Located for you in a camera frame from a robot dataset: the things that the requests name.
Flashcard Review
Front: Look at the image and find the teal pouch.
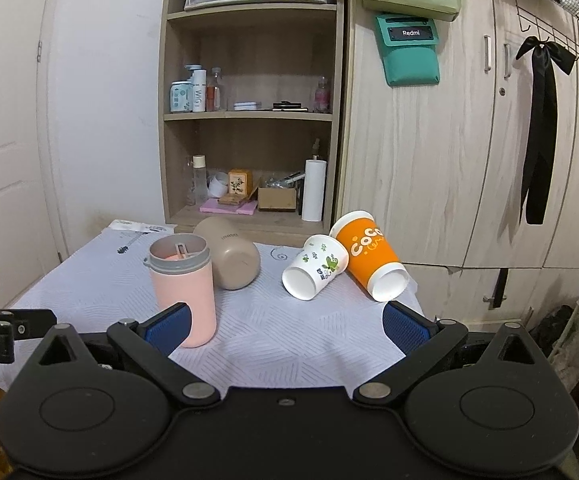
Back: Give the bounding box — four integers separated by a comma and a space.
374, 12, 441, 88

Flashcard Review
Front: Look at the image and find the white door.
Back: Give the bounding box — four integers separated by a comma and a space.
0, 0, 70, 311

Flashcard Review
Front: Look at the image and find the clear bottle beige cap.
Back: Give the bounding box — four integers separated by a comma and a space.
191, 154, 209, 207

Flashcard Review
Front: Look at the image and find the pink cup grey rim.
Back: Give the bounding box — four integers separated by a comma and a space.
143, 233, 218, 349

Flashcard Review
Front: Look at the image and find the white pump bottle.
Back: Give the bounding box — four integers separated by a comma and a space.
184, 64, 207, 113

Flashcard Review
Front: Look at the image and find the black drawer strap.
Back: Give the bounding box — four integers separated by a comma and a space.
483, 268, 509, 310

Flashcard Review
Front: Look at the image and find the black wire rack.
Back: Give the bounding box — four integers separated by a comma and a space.
512, 0, 579, 71

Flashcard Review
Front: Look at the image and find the black ribbon bow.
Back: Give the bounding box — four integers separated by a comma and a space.
515, 36, 578, 226

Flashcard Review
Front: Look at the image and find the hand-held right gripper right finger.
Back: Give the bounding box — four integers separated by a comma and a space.
352, 301, 550, 407

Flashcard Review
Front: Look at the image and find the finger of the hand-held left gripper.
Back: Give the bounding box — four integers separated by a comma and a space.
0, 306, 58, 348

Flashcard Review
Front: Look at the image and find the orange paper cup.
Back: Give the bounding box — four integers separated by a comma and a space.
329, 210, 411, 303

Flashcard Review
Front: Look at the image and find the dark bag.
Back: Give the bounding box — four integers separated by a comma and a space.
528, 304, 579, 361

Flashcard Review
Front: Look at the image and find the clear bottle red liquid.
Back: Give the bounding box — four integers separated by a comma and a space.
206, 67, 223, 112

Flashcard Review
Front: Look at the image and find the teal white canister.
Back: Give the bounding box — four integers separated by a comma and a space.
170, 81, 193, 114

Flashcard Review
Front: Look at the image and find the brown cardboard box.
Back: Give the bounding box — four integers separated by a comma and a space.
257, 186, 298, 212

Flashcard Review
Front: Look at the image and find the white patterned tablecloth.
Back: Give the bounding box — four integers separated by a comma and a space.
0, 220, 427, 393

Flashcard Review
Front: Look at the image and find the white small mug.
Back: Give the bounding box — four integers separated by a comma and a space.
208, 172, 229, 199

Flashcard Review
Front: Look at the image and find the wooden shelf unit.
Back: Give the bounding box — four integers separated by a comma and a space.
158, 0, 346, 248

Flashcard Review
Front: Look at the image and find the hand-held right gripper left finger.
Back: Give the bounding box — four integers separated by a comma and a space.
34, 302, 221, 407

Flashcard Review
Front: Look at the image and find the beige plastic cup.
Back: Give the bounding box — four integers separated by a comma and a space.
192, 216, 262, 291

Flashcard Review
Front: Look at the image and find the clear plastic packet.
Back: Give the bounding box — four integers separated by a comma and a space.
107, 219, 178, 236

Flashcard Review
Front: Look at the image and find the white paper cup green print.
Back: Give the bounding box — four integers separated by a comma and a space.
282, 234, 350, 302

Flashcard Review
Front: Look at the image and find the white paper towel roll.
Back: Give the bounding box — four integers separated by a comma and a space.
301, 158, 327, 223

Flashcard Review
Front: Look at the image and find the pink small bottle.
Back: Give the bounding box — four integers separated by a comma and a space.
313, 76, 331, 114

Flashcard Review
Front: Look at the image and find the light wooden wardrobe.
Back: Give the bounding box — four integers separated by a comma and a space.
337, 0, 579, 321

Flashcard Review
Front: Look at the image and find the yellow printed box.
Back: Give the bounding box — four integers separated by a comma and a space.
228, 168, 254, 197

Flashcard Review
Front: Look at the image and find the pink flat pad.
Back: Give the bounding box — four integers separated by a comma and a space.
199, 198, 259, 216

